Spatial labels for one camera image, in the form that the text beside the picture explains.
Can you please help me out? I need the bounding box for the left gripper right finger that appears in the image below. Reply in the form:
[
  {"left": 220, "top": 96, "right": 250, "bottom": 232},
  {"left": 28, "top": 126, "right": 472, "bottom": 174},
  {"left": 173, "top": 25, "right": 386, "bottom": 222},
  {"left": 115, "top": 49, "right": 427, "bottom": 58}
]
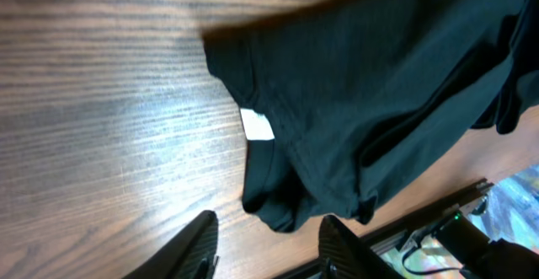
[{"left": 318, "top": 215, "right": 403, "bottom": 279}]

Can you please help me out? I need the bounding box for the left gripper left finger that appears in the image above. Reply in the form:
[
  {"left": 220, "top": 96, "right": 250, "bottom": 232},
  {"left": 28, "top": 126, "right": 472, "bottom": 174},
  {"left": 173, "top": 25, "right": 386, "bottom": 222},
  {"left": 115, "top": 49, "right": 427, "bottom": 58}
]
[{"left": 124, "top": 210, "right": 219, "bottom": 279}]

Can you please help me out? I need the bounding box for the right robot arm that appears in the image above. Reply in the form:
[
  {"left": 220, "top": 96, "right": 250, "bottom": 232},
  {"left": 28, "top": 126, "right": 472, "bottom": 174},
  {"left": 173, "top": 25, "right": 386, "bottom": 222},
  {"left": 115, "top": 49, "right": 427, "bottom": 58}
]
[{"left": 433, "top": 212, "right": 538, "bottom": 279}]

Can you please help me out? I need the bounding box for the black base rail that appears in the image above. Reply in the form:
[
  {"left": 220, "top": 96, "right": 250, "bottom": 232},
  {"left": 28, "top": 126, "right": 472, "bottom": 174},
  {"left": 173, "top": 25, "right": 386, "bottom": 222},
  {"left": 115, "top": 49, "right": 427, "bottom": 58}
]
[{"left": 279, "top": 179, "right": 494, "bottom": 279}]

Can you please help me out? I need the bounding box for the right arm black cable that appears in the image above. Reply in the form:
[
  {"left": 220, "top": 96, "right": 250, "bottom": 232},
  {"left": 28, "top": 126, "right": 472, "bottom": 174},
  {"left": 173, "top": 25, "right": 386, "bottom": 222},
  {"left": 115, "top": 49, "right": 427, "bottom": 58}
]
[{"left": 399, "top": 244, "right": 468, "bottom": 276}]

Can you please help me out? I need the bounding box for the black t-shirt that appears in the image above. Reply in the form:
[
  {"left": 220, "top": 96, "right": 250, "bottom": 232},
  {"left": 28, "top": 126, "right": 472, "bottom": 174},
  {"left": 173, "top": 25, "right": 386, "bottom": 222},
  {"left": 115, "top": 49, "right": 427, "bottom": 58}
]
[{"left": 203, "top": 0, "right": 538, "bottom": 233}]

